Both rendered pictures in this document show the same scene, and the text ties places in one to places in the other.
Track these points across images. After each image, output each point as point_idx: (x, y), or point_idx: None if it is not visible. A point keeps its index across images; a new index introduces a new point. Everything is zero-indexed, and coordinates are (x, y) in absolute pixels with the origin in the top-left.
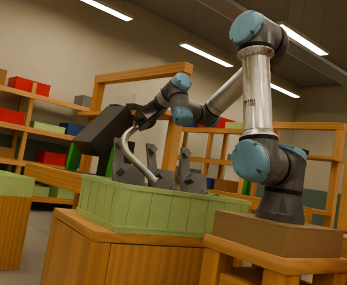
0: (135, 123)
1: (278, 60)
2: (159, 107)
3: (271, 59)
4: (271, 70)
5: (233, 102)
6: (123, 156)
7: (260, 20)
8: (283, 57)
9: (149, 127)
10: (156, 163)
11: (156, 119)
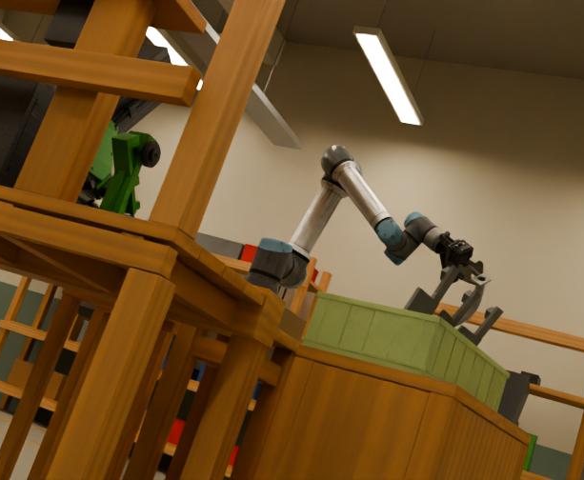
0: (481, 280)
1: (325, 170)
2: (437, 253)
3: (329, 174)
4: (331, 174)
5: (361, 211)
6: (479, 327)
7: None
8: (323, 163)
9: (456, 276)
10: (455, 312)
11: (445, 265)
